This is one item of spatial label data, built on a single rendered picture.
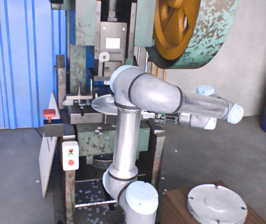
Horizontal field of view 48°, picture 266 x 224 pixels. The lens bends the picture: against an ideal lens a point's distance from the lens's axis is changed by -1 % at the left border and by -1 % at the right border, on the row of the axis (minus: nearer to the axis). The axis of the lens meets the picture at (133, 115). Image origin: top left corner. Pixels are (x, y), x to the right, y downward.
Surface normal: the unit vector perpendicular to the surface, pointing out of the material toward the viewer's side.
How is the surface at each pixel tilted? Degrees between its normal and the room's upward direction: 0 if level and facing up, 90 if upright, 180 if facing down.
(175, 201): 0
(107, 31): 90
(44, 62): 90
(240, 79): 90
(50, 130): 90
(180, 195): 0
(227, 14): 101
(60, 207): 0
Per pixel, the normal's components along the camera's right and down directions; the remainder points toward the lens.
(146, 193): 0.15, -0.85
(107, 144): 0.28, 0.41
